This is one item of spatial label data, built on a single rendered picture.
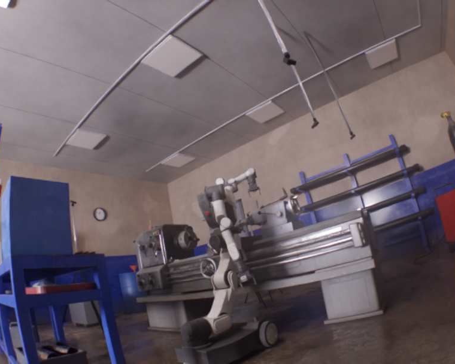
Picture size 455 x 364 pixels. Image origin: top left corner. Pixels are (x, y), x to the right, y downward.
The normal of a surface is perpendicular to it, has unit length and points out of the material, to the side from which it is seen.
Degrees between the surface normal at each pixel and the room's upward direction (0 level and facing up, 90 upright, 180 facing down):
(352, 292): 90
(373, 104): 90
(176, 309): 90
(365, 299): 90
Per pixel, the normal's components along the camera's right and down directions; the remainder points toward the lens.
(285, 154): -0.60, -0.11
